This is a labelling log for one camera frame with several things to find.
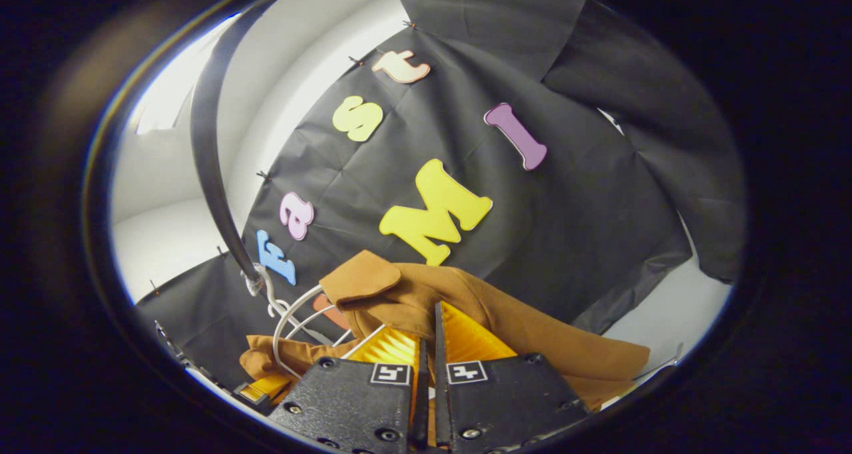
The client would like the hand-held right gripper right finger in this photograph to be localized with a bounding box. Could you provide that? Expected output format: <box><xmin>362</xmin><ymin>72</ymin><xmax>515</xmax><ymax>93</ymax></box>
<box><xmin>434</xmin><ymin>300</ymin><xmax>590</xmax><ymax>454</ymax></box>

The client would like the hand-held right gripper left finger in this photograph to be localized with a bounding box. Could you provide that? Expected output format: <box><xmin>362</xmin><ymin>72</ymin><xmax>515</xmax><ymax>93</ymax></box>
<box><xmin>266</xmin><ymin>326</ymin><xmax>431</xmax><ymax>454</ymax></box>

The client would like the brown shirt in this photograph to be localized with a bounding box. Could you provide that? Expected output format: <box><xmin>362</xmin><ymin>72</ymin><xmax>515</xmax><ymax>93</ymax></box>
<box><xmin>240</xmin><ymin>250</ymin><xmax>651</xmax><ymax>411</ymax></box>

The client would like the white plastic hanger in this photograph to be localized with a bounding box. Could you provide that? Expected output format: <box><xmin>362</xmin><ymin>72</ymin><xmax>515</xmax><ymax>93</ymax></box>
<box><xmin>256</xmin><ymin>264</ymin><xmax>388</xmax><ymax>380</ymax></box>

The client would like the black clothes rack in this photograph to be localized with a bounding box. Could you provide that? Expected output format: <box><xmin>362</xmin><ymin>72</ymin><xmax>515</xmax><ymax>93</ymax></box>
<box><xmin>190</xmin><ymin>0</ymin><xmax>280</xmax><ymax>288</ymax></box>

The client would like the black backdrop cloth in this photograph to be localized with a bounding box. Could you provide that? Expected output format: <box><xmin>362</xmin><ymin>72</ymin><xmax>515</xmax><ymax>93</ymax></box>
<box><xmin>133</xmin><ymin>0</ymin><xmax>746</xmax><ymax>388</ymax></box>

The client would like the large ceiling light panel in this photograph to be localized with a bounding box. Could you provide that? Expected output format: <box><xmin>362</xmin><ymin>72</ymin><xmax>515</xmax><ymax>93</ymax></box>
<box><xmin>133</xmin><ymin>18</ymin><xmax>232</xmax><ymax>135</ymax></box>

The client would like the row of black backdrop clips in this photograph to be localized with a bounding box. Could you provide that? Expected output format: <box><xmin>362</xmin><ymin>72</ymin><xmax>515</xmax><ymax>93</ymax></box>
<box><xmin>148</xmin><ymin>19</ymin><xmax>417</xmax><ymax>295</ymax></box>

